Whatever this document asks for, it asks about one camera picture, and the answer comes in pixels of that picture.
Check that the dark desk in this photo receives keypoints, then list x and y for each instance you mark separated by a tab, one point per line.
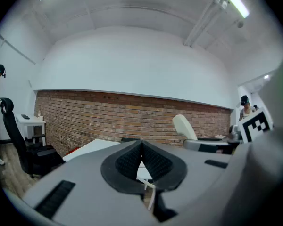
210	139

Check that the black office chair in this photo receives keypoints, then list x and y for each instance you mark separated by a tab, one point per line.
14	135

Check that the black remote control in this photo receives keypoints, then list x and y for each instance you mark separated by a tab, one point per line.
25	116

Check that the white plastic device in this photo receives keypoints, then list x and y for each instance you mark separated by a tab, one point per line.
184	127

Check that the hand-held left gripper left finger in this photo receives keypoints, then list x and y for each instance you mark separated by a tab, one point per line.
127	161

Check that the small white bottle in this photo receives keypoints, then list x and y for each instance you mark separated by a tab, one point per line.
39	113

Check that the black rectangular box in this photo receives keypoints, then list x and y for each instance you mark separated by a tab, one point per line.
129	139

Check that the white ceiling pipes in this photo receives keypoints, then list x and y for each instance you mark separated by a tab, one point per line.
202	22

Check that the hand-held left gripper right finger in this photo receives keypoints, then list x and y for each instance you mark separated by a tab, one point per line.
159	163

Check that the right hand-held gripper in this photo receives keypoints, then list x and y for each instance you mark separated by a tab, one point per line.
257	126

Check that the small white side table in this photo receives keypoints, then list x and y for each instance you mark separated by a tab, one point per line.
31	121

